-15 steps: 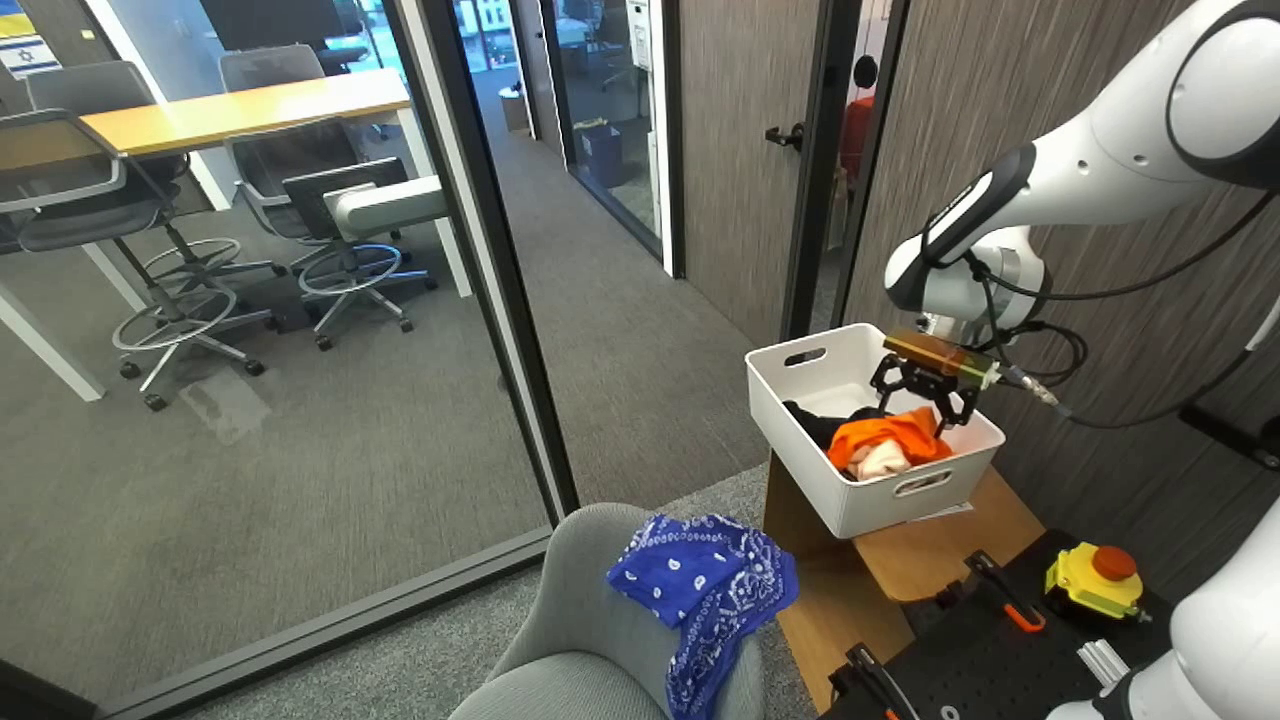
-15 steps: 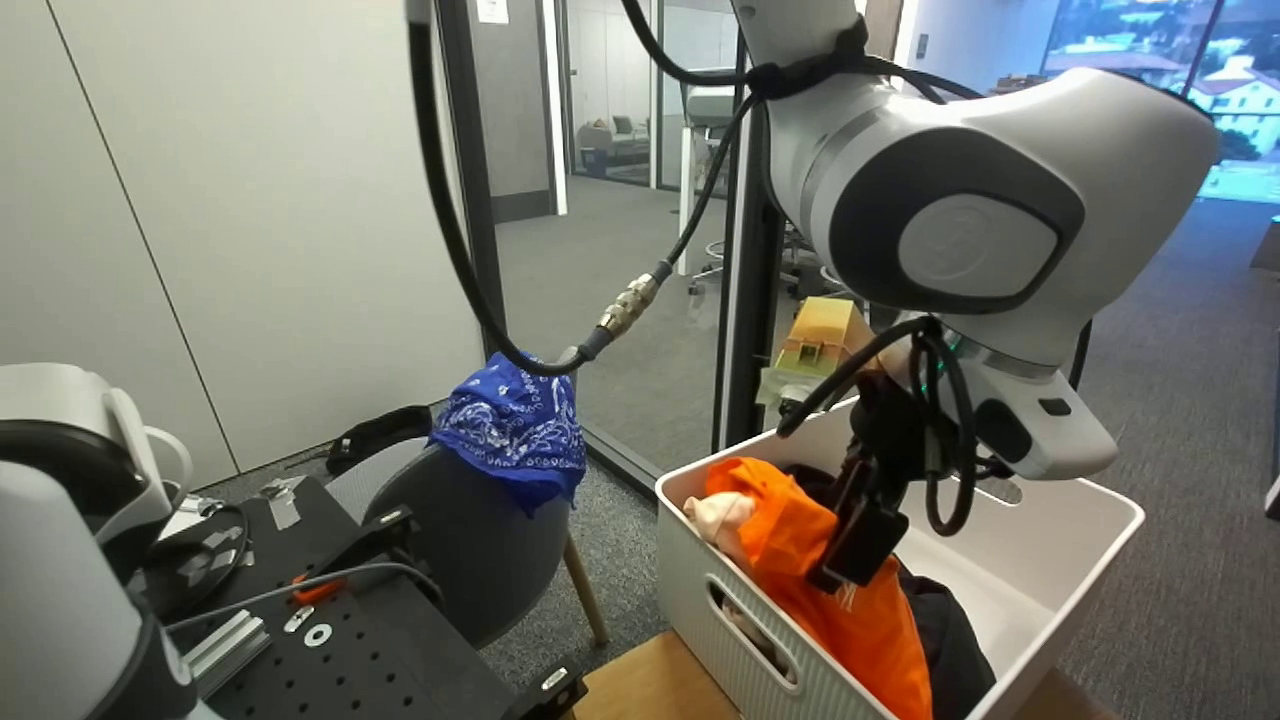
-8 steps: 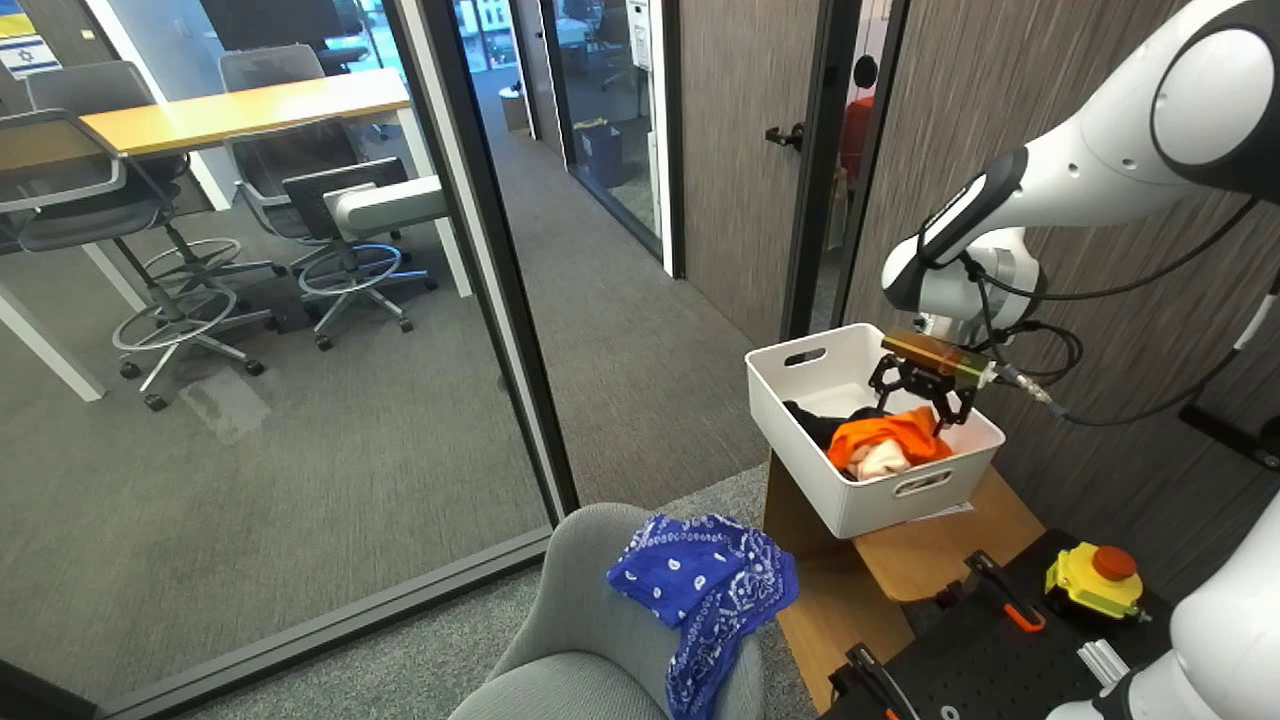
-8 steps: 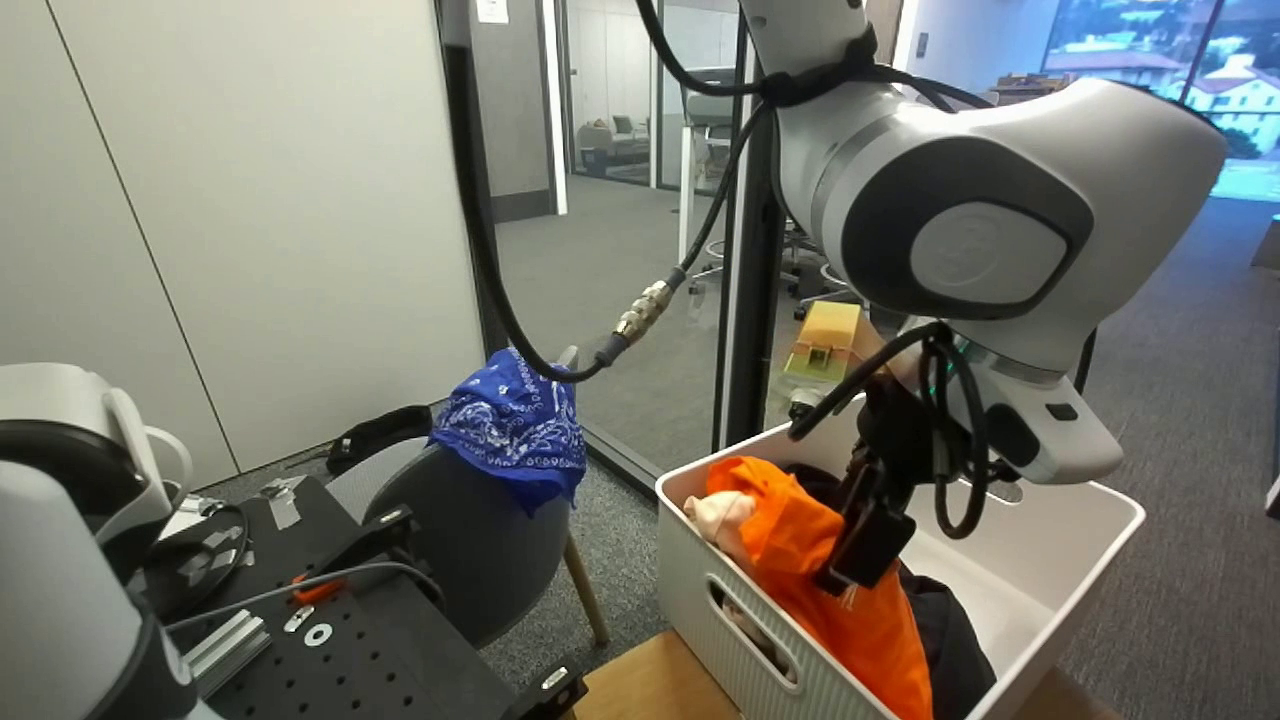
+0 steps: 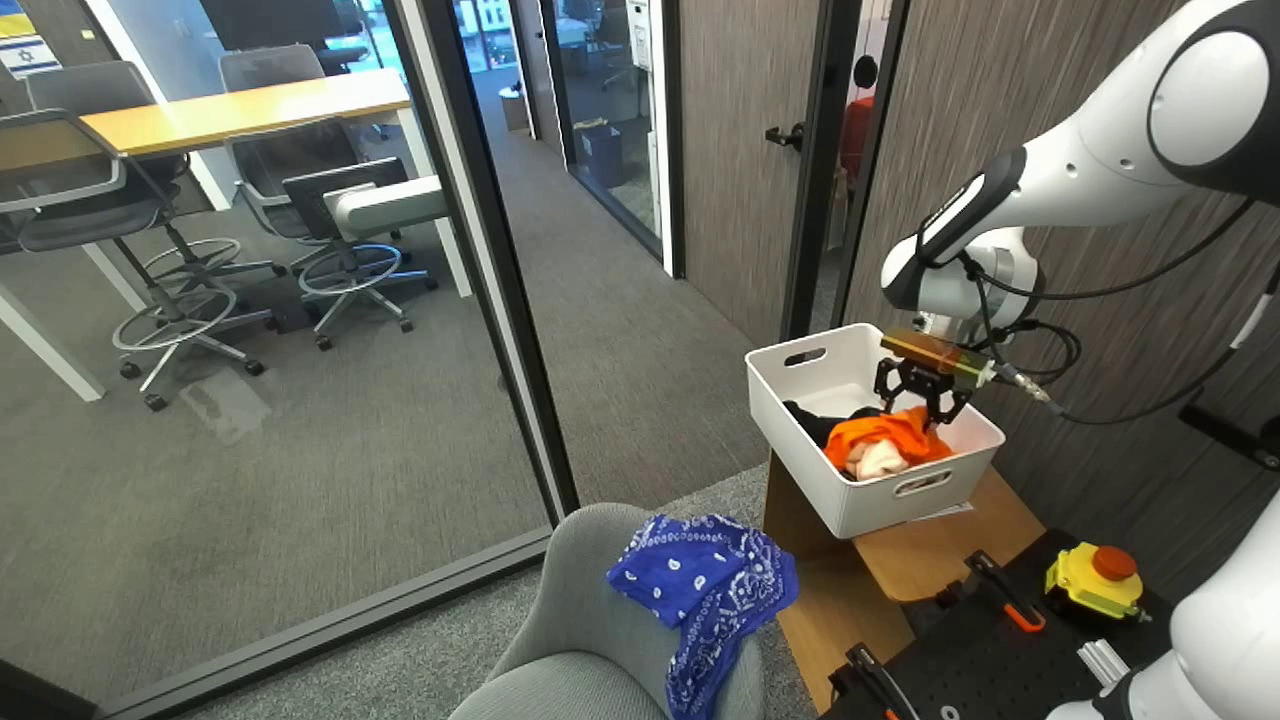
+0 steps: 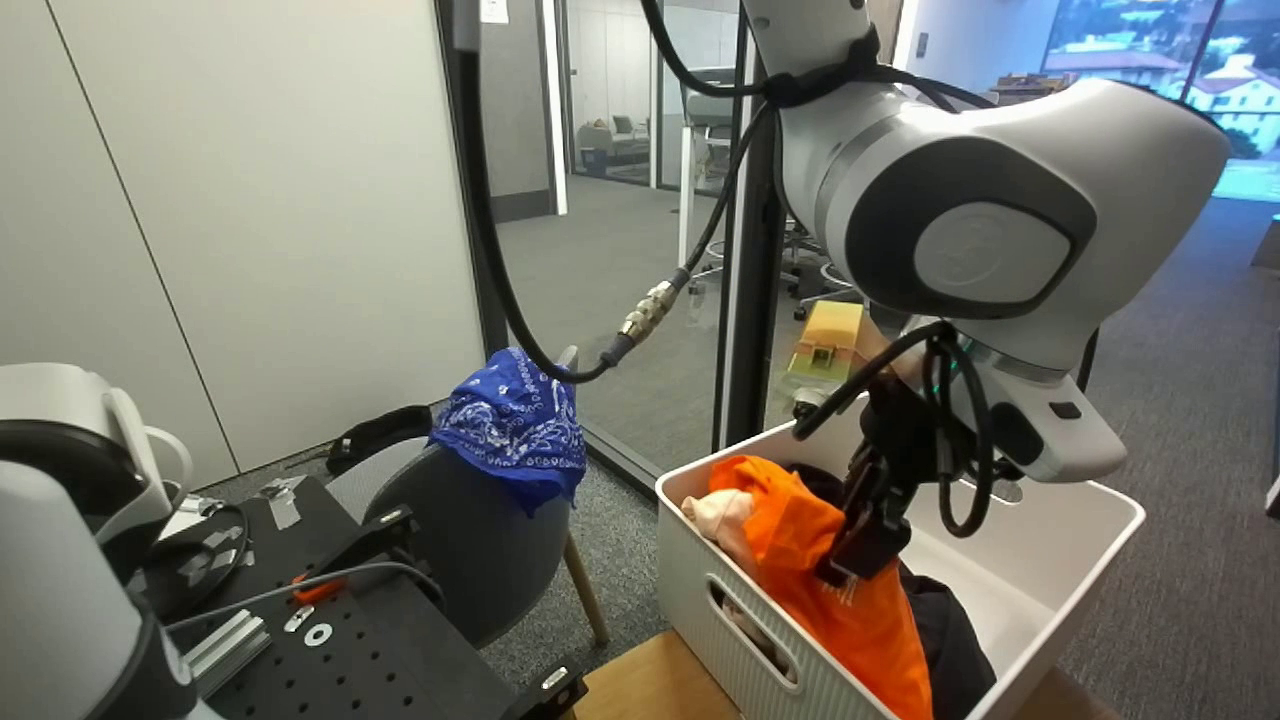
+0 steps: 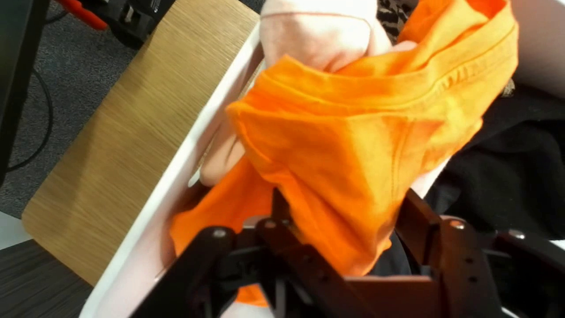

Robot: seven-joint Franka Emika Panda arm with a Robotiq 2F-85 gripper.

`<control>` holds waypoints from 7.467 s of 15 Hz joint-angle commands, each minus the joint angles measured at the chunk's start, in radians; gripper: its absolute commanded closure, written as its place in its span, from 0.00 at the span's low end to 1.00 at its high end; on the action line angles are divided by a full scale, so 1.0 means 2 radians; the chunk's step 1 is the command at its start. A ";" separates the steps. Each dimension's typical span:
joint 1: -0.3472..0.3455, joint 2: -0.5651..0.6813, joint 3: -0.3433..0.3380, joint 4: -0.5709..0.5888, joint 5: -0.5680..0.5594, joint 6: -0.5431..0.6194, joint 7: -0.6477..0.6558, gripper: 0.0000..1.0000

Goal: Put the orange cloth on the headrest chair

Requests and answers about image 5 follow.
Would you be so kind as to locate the grey mesh office chair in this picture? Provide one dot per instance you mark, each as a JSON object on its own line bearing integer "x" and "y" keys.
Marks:
{"x": 273, "y": 80}
{"x": 93, "y": 201}

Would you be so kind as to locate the wooden top office desk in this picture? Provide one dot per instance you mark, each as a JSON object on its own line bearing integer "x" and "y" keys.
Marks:
{"x": 242, "y": 112}

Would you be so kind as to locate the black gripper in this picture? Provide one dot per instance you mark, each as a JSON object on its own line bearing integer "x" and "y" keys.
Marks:
{"x": 933, "y": 379}

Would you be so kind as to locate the dark wall screen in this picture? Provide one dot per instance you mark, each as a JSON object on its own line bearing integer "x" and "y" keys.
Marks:
{"x": 280, "y": 25}

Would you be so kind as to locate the small white ridged part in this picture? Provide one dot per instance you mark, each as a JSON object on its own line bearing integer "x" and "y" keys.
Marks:
{"x": 1105, "y": 663}

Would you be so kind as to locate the white plastic bin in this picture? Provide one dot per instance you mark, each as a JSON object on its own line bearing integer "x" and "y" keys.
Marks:
{"x": 855, "y": 492}

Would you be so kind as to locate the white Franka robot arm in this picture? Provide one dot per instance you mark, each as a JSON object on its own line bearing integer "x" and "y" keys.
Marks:
{"x": 1105, "y": 146}

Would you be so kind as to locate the black cloth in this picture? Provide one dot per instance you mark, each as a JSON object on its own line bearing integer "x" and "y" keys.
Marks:
{"x": 815, "y": 421}

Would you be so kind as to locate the grey upholstered chair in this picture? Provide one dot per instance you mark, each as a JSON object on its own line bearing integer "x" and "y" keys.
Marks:
{"x": 573, "y": 625}

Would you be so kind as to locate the wood panel door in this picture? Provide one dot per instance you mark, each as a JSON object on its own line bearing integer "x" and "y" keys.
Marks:
{"x": 742, "y": 162}

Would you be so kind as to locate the white pink cloth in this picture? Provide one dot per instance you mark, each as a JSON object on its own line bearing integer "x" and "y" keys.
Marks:
{"x": 878, "y": 462}

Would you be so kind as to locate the black glass wall frame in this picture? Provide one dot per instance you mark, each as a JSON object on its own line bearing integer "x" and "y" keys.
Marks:
{"x": 487, "y": 254}

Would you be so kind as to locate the yellow emergency stop button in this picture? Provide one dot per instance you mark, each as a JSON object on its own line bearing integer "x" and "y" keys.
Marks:
{"x": 1092, "y": 580}

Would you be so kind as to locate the orange cloth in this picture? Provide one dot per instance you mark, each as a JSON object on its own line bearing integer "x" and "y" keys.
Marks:
{"x": 898, "y": 442}

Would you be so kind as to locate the amber wrist camera box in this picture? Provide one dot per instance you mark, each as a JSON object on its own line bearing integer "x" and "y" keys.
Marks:
{"x": 943, "y": 357}

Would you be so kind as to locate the person in red shirt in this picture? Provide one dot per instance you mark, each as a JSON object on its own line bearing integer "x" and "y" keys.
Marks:
{"x": 861, "y": 135}

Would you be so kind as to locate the black office chair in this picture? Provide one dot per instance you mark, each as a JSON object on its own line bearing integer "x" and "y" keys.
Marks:
{"x": 352, "y": 241}

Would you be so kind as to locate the blue paisley bandana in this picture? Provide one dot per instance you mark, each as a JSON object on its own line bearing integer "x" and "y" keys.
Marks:
{"x": 706, "y": 580}

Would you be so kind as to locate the yellow blue wall poster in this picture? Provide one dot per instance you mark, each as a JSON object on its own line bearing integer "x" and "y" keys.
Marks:
{"x": 25, "y": 42}

